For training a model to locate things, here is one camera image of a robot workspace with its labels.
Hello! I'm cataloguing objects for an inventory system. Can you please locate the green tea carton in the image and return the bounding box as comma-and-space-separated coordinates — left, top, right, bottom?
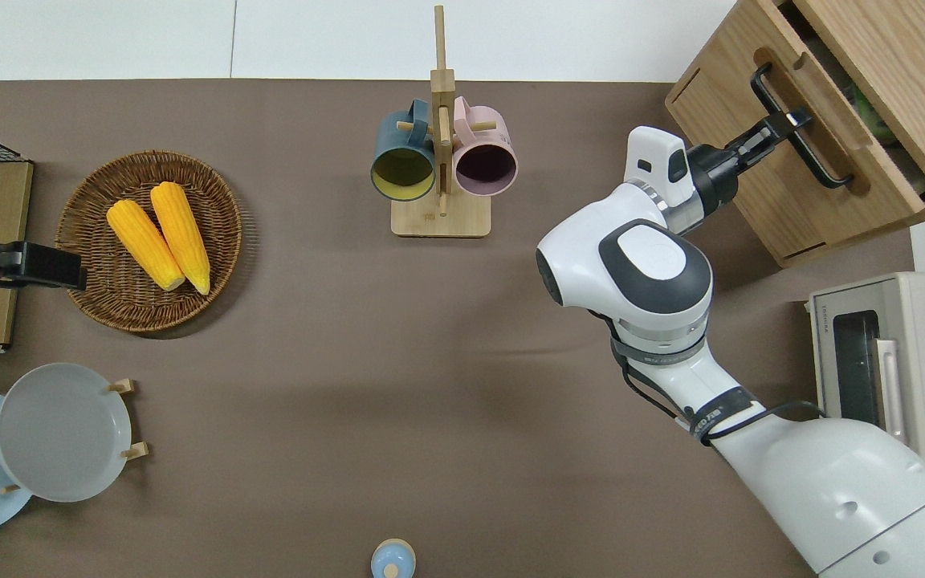
848, 80, 893, 141

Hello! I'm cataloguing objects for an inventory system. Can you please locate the yellow corn cob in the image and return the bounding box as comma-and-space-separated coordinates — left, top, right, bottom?
150, 181, 212, 295
106, 199, 186, 291

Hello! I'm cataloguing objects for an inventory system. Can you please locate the wooden plate rack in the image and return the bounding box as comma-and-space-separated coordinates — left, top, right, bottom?
0, 377, 149, 495

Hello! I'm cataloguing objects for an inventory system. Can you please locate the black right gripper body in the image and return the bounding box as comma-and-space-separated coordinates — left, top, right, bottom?
686, 125, 778, 219

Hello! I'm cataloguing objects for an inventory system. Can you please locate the small light blue jar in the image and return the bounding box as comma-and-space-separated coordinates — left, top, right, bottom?
371, 539, 417, 578

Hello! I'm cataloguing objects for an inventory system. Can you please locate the black drawer handle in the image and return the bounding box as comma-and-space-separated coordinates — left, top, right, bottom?
752, 63, 855, 189

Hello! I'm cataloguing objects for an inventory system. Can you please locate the pink mug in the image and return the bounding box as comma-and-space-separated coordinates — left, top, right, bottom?
452, 96, 519, 197

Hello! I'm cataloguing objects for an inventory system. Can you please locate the wooden mug tree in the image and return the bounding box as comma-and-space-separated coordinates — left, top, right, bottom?
391, 4, 498, 238

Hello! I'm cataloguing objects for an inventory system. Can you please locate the wooden cabinet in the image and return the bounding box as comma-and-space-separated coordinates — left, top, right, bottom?
666, 0, 925, 270

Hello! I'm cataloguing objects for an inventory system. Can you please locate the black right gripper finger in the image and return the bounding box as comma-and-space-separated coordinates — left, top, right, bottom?
756, 107, 815, 158

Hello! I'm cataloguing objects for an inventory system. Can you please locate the wooden cabinet lower drawer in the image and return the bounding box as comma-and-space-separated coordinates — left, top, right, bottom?
666, 58, 829, 268

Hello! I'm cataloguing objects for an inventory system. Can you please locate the dark blue mug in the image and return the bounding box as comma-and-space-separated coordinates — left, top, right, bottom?
371, 99, 438, 201

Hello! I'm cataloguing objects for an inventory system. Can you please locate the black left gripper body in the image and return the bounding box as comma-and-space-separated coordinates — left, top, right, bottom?
0, 239, 88, 291

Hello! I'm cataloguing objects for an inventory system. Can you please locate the grey plate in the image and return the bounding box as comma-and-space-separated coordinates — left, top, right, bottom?
0, 363, 132, 503

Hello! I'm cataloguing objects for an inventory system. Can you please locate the round wicker basket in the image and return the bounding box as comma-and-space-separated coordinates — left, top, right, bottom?
55, 150, 243, 334

